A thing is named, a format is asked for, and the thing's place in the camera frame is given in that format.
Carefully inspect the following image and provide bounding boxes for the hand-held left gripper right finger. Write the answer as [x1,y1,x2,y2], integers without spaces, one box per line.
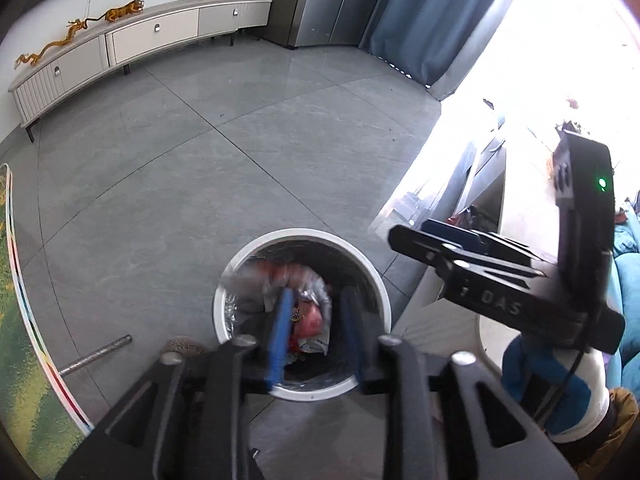
[340,287,578,480]

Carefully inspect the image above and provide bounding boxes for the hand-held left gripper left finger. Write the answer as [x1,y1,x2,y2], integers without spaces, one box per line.
[55,287,296,480]

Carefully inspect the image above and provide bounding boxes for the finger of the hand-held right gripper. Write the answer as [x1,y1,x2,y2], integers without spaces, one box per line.
[422,219,558,267]
[389,225,546,281]

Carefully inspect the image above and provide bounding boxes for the red snack packet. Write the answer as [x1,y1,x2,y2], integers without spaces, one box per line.
[289,304,325,342]

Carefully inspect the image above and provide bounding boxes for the snack wrappers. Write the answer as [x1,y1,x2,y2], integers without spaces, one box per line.
[250,260,335,311]

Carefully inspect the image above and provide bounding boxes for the white round trash bin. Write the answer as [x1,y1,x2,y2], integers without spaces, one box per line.
[213,229,392,402]

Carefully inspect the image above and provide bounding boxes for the person's right forearm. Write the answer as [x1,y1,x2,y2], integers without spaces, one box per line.
[577,387,640,480]

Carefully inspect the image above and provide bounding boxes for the person's right hand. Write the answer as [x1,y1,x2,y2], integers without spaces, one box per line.
[502,335,612,443]

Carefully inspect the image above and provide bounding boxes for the teal sofa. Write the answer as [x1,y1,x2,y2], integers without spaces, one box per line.
[612,205,640,391]

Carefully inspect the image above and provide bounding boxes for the white low table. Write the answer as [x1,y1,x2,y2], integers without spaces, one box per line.
[390,122,568,361]

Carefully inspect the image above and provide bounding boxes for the metal table leg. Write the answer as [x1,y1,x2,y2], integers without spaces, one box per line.
[58,334,134,377]

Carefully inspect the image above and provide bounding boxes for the blue curtain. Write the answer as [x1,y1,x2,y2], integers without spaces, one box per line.
[359,0,523,102]

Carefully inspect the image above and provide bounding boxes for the table with printed landscape top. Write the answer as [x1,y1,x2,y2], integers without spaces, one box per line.
[0,162,96,480]

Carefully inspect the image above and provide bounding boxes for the grey refrigerator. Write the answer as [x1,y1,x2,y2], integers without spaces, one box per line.
[251,0,397,51]

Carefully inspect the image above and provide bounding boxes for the white television cabinet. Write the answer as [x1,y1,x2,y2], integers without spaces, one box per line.
[7,0,274,144]

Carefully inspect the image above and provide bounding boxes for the orange tiger figurine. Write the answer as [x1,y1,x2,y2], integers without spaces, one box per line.
[102,0,147,23]

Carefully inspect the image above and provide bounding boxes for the orange dragon figurine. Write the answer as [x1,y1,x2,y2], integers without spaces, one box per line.
[65,14,108,41]
[14,40,68,71]

